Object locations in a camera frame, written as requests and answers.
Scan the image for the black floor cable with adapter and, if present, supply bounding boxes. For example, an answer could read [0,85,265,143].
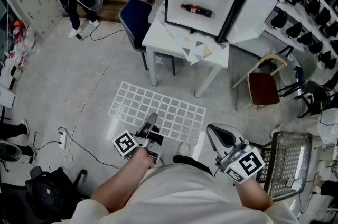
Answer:
[75,28,125,42]

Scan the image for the black office chair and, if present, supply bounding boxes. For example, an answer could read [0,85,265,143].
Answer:
[293,66,336,118]

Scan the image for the grey shell chair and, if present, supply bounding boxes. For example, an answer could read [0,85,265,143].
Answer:
[279,52,320,87]

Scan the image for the grey round base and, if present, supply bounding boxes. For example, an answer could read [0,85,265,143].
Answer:
[0,139,22,163]

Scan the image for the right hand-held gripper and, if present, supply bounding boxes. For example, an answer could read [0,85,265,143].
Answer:
[206,124,266,185]

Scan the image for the person's right forearm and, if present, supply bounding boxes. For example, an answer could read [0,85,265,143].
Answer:
[233,176,275,212]

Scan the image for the white power strip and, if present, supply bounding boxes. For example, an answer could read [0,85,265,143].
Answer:
[58,130,67,151]

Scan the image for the dark blue chair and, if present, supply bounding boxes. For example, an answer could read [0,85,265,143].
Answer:
[119,0,176,77]

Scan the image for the person's right white shoe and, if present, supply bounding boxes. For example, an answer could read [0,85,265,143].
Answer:
[178,142,191,157]

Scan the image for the dark cola bottle red label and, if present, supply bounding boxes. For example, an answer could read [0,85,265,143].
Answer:
[181,3,213,18]

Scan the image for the person's black trousers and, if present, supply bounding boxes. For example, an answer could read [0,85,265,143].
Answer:
[173,155,213,176]

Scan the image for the white floor cable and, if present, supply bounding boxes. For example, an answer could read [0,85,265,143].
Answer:
[70,31,128,139]

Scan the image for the pile of clear bottles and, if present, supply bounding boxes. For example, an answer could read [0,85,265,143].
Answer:
[9,19,42,71]

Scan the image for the white wire fridge shelf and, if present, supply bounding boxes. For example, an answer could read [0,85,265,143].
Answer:
[108,81,206,146]

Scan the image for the white box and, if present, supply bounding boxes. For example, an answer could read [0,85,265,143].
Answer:
[0,85,16,109]

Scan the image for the person's white shirt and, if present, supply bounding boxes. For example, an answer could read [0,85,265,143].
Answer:
[60,164,299,224]

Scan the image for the brown seat wooden chair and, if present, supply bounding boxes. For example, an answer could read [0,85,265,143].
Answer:
[232,54,289,112]

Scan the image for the white table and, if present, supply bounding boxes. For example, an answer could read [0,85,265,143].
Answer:
[142,0,230,98]

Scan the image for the person's left forearm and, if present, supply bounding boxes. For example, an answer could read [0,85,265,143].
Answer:
[90,148,156,215]

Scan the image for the triangle-patterned paper sheet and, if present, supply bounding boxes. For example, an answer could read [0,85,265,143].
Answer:
[155,6,230,66]

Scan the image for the white shelf rack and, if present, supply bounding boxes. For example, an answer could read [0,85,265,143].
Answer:
[242,0,338,73]

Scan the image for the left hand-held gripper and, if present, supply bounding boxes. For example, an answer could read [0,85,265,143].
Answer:
[111,112,165,166]

